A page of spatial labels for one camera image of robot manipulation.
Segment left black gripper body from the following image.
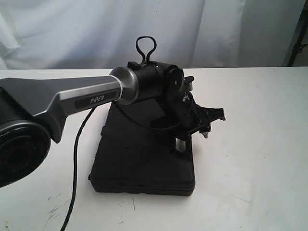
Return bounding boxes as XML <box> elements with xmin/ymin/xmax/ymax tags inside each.
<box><xmin>151</xmin><ymin>90</ymin><xmax>226</xmax><ymax>140</ymax></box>

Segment black plastic tool case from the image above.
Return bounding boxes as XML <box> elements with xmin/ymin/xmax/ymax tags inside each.
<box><xmin>89</xmin><ymin>100</ymin><xmax>195</xmax><ymax>196</ymax></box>

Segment left robot arm Piper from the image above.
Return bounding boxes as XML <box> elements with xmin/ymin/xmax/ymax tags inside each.
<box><xmin>0</xmin><ymin>60</ymin><xmax>225</xmax><ymax>187</ymax></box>

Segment white backdrop curtain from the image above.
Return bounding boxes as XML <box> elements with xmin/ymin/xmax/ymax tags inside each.
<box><xmin>0</xmin><ymin>0</ymin><xmax>305</xmax><ymax>69</ymax></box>

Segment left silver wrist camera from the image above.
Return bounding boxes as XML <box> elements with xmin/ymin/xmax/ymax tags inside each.
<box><xmin>184</xmin><ymin>76</ymin><xmax>194</xmax><ymax>92</ymax></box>

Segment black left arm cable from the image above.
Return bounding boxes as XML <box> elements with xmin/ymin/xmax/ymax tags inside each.
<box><xmin>57</xmin><ymin>35</ymin><xmax>203</xmax><ymax>231</ymax></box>

